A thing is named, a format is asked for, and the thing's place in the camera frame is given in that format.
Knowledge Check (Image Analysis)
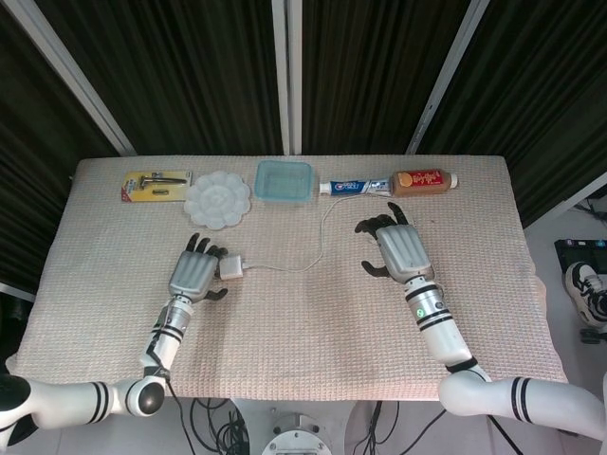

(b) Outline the clear container with blue rim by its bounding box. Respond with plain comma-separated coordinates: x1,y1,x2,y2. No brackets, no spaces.
254,159,316,208

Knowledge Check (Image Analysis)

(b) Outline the white flower-shaped paint palette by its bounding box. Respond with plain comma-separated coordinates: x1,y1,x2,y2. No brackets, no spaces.
183,170,252,232

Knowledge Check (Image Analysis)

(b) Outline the round metal robot flange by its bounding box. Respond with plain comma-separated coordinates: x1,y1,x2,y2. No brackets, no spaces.
261,411,333,455

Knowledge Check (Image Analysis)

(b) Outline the razor in yellow blister pack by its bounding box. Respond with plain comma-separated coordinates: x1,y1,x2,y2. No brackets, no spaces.
119,169,193,204

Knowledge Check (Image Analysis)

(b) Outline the white charging cable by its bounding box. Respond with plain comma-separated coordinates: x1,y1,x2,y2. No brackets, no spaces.
240,192,418,274

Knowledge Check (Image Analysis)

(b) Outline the blue white toothpaste tube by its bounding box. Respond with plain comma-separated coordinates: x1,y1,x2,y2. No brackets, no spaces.
318,175,395,197

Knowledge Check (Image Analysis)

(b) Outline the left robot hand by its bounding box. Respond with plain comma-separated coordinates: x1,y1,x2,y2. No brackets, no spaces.
168,232,231,304

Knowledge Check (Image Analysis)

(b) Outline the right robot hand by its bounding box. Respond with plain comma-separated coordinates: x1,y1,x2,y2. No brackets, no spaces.
354,202,435,285

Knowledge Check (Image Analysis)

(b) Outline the white aluminium frame post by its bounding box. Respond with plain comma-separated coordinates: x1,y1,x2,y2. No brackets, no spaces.
406,0,492,154
7,0,137,155
272,0,304,155

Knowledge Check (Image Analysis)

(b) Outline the black equipment box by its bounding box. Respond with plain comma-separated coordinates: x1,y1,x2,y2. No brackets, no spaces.
554,239,607,271

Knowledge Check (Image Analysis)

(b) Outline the brown bottle with red label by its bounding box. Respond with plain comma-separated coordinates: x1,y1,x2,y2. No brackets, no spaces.
389,170,460,197

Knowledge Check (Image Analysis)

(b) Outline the white USB charger block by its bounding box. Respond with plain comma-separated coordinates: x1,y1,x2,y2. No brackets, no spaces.
217,254,246,280

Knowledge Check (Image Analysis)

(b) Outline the beige waffle-weave table cloth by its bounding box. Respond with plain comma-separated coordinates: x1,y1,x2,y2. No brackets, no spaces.
9,155,568,404

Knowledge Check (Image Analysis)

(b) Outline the black and white sneaker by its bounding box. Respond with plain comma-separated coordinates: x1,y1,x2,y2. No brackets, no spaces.
562,262,607,331

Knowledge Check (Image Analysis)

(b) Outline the black pleated curtain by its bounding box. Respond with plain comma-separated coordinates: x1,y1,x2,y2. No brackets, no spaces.
0,0,607,295

